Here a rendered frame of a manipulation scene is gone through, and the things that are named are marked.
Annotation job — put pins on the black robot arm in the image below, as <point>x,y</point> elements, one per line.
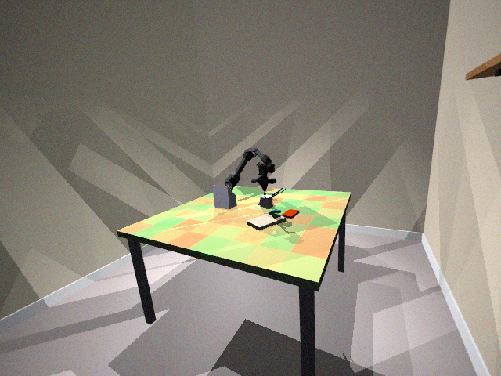
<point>234,178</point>

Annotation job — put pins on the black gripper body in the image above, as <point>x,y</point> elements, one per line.
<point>270,181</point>

